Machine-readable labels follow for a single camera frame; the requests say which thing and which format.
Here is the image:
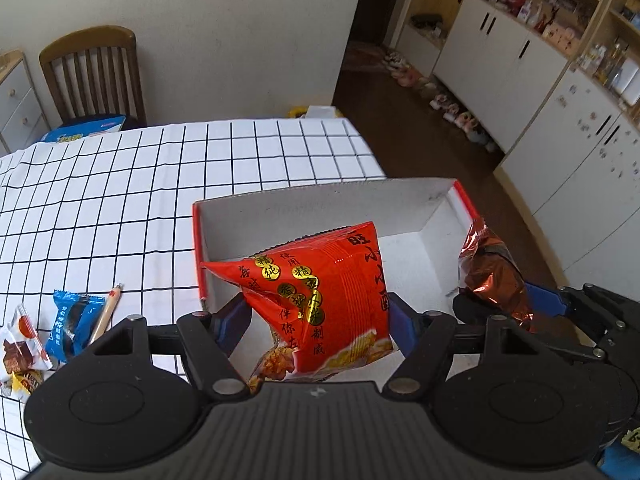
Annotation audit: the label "row of shoes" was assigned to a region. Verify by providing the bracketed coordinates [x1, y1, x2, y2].
[383, 50, 497, 153]

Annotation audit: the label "brown foil snack bag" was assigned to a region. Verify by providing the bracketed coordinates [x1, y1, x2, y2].
[458, 217, 534, 330]

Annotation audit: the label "checkered tablecloth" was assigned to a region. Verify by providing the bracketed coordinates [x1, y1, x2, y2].
[0, 117, 386, 480]

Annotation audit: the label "white chocolate cake packet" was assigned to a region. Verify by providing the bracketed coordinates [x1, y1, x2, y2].
[0, 304, 52, 378]

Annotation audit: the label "yellow bag on floor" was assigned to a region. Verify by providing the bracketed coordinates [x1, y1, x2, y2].
[288, 105, 343, 119]

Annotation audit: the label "yellow snack packet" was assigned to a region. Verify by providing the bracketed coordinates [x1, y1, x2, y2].
[6, 370, 44, 403]

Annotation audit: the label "red cardboard box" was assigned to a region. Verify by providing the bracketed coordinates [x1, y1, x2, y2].
[192, 176, 482, 391]

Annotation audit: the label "white wall cabinets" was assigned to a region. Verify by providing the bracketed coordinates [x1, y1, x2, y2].
[387, 0, 639, 298]

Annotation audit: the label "red snack bag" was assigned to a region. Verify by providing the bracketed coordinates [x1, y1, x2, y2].
[204, 221, 394, 391]

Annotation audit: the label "blue cookie packet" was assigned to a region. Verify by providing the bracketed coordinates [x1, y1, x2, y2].
[44, 289, 105, 363]

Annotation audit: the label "wooden white sideboard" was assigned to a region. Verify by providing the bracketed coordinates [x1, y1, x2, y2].
[0, 50, 50, 156]

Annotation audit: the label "wooden chair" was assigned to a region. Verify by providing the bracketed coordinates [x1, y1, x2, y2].
[39, 25, 148, 128]

